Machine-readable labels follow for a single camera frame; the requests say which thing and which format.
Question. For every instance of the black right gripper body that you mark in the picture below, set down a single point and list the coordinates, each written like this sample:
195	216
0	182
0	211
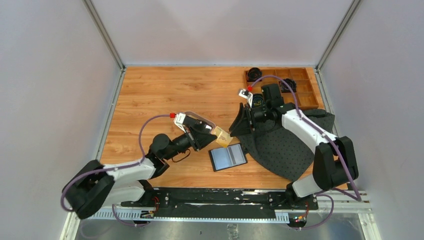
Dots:
261	114

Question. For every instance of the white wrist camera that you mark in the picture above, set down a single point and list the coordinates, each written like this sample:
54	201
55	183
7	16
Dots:
247	94
178	119

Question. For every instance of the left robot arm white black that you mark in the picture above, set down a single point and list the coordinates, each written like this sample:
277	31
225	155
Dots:
99	185

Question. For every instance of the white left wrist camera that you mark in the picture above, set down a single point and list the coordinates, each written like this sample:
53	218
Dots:
178	119

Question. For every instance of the black rolled belt middle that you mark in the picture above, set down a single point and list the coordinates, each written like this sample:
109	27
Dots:
288	85

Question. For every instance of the dark grey dotted cloth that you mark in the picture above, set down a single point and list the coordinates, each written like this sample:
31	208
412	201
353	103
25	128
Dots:
277	149

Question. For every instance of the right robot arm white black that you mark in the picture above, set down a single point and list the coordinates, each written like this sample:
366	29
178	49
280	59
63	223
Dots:
334	161

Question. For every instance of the black rolled belt green pattern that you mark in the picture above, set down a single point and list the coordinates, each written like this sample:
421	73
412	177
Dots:
257	100

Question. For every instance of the pink oval card tray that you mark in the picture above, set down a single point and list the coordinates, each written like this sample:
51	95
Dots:
201	118

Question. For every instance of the aluminium frame rail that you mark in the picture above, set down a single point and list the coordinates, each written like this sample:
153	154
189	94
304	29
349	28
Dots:
338	217

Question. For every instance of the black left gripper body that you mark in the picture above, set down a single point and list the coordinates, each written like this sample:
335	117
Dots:
191	138

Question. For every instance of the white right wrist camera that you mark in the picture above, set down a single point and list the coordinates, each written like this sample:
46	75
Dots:
247	94

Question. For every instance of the black rolled belt top left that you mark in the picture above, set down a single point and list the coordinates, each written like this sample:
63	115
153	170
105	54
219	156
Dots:
253	74

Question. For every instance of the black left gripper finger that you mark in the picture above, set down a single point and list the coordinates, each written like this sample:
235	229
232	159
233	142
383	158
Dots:
198	125
203	139

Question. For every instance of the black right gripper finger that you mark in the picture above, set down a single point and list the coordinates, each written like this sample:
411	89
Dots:
239	125
249	124

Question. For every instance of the black card holder wallet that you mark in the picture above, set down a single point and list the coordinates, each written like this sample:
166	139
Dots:
227	157

